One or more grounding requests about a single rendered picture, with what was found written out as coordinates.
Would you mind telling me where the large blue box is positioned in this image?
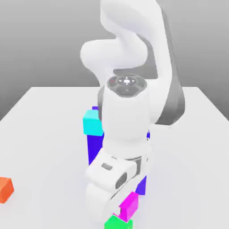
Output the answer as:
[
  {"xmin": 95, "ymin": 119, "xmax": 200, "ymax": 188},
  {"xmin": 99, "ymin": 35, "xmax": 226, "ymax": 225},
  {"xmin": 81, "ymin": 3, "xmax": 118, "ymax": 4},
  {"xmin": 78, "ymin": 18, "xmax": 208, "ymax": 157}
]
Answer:
[{"xmin": 86, "ymin": 106, "xmax": 151, "ymax": 196}]

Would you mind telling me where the small cyan cube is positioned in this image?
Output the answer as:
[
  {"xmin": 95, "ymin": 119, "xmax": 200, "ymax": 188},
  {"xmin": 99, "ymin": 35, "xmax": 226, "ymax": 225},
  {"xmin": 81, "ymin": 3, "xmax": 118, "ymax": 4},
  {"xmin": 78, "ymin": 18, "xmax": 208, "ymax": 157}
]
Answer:
[{"xmin": 82, "ymin": 109, "xmax": 104, "ymax": 137}]

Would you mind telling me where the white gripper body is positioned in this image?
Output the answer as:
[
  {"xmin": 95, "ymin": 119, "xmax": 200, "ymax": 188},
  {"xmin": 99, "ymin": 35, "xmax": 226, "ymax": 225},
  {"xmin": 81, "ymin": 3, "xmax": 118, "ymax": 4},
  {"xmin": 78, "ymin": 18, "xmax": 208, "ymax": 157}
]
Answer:
[{"xmin": 85, "ymin": 182, "xmax": 134, "ymax": 225}]

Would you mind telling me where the small green cube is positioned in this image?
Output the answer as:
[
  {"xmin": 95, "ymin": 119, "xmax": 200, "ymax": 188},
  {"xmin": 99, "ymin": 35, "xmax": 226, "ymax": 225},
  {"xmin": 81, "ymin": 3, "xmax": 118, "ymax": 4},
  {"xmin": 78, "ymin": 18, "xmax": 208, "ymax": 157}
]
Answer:
[{"xmin": 104, "ymin": 215, "xmax": 133, "ymax": 229}]

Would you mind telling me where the small magenta cube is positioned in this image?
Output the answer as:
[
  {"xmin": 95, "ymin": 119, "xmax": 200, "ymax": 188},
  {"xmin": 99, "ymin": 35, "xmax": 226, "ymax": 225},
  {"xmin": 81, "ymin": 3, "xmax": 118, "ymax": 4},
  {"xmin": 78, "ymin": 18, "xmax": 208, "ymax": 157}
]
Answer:
[{"xmin": 112, "ymin": 191, "xmax": 140, "ymax": 223}]

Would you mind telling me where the small orange cube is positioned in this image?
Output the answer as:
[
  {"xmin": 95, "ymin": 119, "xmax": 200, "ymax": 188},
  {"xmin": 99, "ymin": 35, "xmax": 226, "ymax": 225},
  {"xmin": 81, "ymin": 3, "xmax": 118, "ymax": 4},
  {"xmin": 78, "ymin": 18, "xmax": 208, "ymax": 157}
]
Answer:
[{"xmin": 0, "ymin": 177, "xmax": 15, "ymax": 204}]

